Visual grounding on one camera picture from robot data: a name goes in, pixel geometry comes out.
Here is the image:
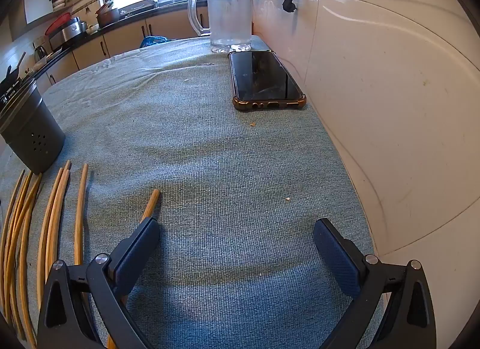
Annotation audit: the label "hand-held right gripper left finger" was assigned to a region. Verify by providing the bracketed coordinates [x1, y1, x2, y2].
[36, 217, 161, 349]

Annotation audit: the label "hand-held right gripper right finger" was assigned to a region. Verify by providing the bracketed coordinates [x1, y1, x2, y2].
[312, 217, 437, 349]

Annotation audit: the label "tan bamboo chopstick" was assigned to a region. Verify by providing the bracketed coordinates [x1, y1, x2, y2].
[106, 189, 162, 349]

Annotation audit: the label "bundle of wooden chopsticks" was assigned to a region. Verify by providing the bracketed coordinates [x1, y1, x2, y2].
[0, 160, 89, 347]

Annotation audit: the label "dark grey utensil holder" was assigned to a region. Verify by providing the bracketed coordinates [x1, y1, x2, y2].
[0, 78, 66, 174]

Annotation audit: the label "dark red pot with utensils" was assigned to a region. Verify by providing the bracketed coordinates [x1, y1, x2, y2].
[95, 1, 121, 27]

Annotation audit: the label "blue-grey tablecloth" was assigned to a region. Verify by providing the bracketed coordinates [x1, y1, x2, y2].
[0, 35, 385, 349]

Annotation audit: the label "black smartphone in brown case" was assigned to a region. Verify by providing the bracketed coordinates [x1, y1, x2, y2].
[228, 50, 307, 111]

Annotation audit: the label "blue plastic bag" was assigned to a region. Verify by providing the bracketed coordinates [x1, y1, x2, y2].
[140, 35, 167, 48]

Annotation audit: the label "beige base cabinets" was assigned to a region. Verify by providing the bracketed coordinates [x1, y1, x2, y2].
[35, 7, 211, 87]

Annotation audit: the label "black kitchen countertop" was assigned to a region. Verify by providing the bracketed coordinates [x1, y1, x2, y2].
[22, 3, 211, 79]

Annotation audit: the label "red plastic basin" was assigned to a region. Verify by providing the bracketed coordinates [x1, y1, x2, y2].
[45, 12, 72, 36]

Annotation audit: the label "clear glass pitcher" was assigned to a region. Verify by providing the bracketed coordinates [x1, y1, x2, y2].
[187, 0, 253, 53]

